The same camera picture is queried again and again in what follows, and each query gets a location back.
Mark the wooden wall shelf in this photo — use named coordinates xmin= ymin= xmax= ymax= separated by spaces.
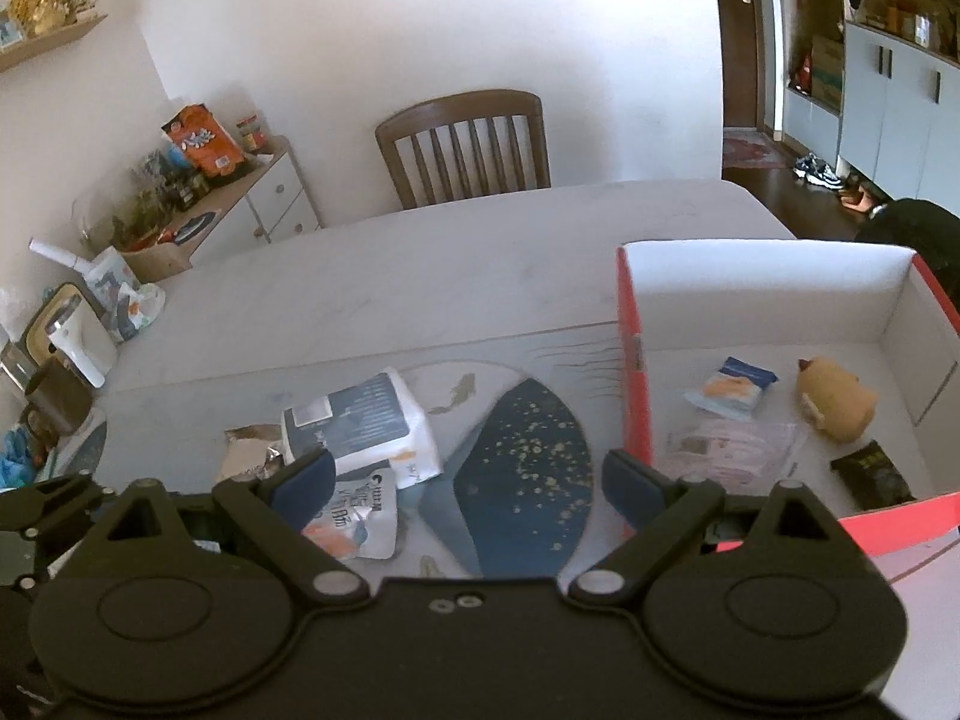
xmin=0 ymin=11 xmax=110 ymax=74

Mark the white printed plastic bag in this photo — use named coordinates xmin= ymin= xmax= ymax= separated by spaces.
xmin=82 ymin=247 xmax=167 ymax=344

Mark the dark wooden door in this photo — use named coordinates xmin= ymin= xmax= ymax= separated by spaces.
xmin=711 ymin=0 xmax=767 ymax=128

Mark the blue cracker packet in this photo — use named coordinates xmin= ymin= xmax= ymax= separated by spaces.
xmin=684 ymin=356 xmax=779 ymax=422

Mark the brown cardboard carton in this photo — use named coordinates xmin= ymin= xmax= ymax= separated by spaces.
xmin=810 ymin=36 xmax=845 ymax=113

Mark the dark blue and white bag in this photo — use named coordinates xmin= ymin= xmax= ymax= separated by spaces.
xmin=281 ymin=370 xmax=437 ymax=490

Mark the orange snack bag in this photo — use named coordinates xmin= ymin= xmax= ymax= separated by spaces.
xmin=161 ymin=105 xmax=250 ymax=179

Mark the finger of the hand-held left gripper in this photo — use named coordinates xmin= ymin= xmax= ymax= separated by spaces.
xmin=0 ymin=534 xmax=57 ymax=592
xmin=0 ymin=474 xmax=102 ymax=535

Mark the white printed pouch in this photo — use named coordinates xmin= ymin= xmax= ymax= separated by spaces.
xmin=302 ymin=467 xmax=398 ymax=560

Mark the yellow plush toy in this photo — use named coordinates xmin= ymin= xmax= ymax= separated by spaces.
xmin=795 ymin=358 xmax=880 ymax=445

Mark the gold foil snack bag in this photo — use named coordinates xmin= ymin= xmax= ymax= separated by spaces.
xmin=216 ymin=424 xmax=290 ymax=487

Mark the red cardboard box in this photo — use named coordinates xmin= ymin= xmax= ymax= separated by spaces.
xmin=615 ymin=240 xmax=960 ymax=601

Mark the brown wooden chair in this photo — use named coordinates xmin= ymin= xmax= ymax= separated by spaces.
xmin=375 ymin=90 xmax=552 ymax=211

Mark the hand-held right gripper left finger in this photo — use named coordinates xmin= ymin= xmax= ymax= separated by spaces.
xmin=71 ymin=450 xmax=372 ymax=602

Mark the patterned door rug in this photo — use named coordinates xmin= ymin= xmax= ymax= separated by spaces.
xmin=721 ymin=131 xmax=790 ymax=170

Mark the white wall cabinet unit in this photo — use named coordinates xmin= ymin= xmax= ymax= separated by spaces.
xmin=765 ymin=0 xmax=960 ymax=200

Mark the pink round bread packet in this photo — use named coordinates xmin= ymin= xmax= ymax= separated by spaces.
xmin=658 ymin=420 xmax=809 ymax=497

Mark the black chair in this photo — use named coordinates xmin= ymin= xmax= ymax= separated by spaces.
xmin=855 ymin=199 xmax=960 ymax=293

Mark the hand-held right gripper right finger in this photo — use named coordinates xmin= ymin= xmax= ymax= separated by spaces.
xmin=570 ymin=450 xmax=880 ymax=602

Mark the pair of sneakers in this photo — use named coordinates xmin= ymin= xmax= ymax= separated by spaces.
xmin=793 ymin=153 xmax=847 ymax=188

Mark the white side cabinet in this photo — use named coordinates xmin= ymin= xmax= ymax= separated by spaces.
xmin=120 ymin=136 xmax=323 ymax=282

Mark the white handheld appliance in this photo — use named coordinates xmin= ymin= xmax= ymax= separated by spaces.
xmin=43 ymin=294 xmax=118 ymax=389

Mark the black snack packet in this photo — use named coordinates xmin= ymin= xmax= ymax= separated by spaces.
xmin=830 ymin=441 xmax=917 ymax=512

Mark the white marble desktop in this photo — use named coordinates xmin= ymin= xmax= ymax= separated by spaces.
xmin=52 ymin=178 xmax=960 ymax=601

